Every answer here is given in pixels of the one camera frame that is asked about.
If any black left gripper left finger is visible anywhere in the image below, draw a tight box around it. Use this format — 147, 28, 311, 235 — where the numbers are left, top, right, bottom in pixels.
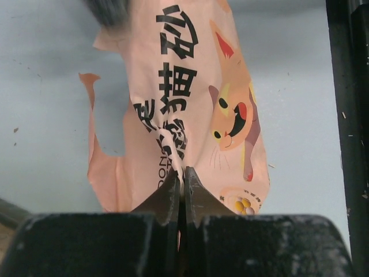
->
1, 171, 180, 277

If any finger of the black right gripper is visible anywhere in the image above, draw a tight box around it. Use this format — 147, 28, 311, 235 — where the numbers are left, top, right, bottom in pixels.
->
82, 0, 130, 29

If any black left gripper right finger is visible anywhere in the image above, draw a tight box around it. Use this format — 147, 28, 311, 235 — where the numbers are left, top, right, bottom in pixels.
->
184, 167, 355, 277

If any pink cat litter bag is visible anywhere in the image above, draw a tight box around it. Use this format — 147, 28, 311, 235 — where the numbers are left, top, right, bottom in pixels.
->
88, 1, 270, 215

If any brown litter box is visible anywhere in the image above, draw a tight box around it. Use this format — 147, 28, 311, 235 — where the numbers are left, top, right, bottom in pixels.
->
0, 199, 31, 260

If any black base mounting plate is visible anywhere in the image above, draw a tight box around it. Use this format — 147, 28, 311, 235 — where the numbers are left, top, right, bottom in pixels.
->
326, 1, 368, 265

